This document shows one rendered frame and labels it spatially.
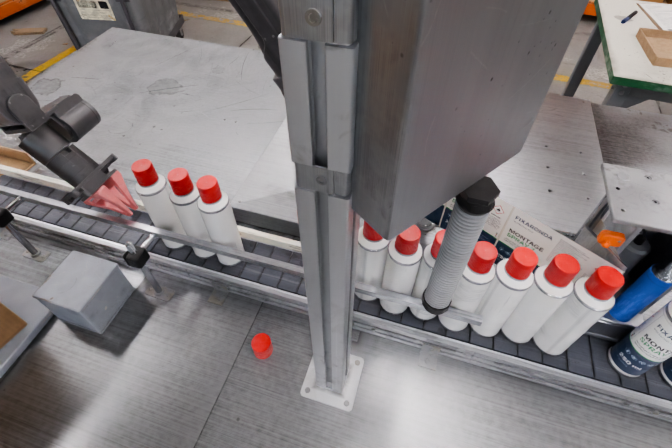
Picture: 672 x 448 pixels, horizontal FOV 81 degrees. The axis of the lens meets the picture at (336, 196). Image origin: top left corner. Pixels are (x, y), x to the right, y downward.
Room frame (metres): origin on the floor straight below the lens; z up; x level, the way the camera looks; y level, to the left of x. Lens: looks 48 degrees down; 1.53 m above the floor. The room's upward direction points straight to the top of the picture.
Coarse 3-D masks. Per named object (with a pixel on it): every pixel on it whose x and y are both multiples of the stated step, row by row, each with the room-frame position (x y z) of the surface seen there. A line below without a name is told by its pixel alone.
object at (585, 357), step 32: (32, 192) 0.61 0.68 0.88; (64, 192) 0.60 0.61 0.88; (64, 224) 0.51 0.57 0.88; (96, 224) 0.51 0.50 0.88; (192, 256) 0.43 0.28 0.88; (288, 256) 0.43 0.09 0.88; (288, 288) 0.36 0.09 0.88; (416, 320) 0.30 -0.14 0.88; (512, 352) 0.25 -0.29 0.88; (576, 352) 0.25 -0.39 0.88; (640, 384) 0.20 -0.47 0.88
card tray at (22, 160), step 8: (0, 152) 0.78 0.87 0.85; (8, 152) 0.77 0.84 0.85; (16, 152) 0.76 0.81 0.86; (24, 152) 0.75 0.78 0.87; (0, 160) 0.76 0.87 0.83; (8, 160) 0.76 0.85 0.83; (16, 160) 0.76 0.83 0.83; (24, 160) 0.76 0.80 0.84; (32, 160) 0.75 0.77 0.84; (16, 168) 0.73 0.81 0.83; (24, 168) 0.73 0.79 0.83
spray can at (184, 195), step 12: (180, 168) 0.47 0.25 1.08; (168, 180) 0.44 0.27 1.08; (180, 180) 0.44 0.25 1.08; (180, 192) 0.44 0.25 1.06; (192, 192) 0.45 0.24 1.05; (180, 204) 0.43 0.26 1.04; (192, 204) 0.43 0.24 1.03; (180, 216) 0.43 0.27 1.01; (192, 216) 0.43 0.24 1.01; (192, 228) 0.43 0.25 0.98; (204, 228) 0.44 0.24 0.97; (204, 252) 0.43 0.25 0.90
